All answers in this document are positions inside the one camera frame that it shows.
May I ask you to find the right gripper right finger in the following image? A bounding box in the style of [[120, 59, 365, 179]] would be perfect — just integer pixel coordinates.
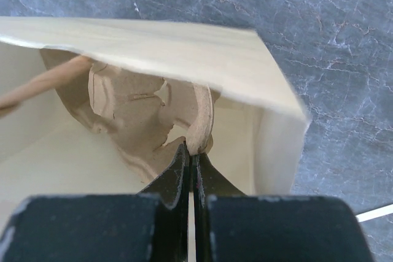
[[191, 154, 373, 262]]

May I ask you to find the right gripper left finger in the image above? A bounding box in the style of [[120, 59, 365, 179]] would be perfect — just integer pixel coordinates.
[[1, 144, 190, 261]]

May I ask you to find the brown pulp cup carrier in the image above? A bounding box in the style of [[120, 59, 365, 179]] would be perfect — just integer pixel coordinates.
[[56, 61, 220, 182]]

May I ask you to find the brown paper bag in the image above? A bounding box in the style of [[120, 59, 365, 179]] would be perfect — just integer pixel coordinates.
[[1, 17, 310, 225]]

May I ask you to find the white paper straw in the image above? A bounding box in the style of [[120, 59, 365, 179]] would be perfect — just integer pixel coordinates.
[[356, 204, 393, 223]]

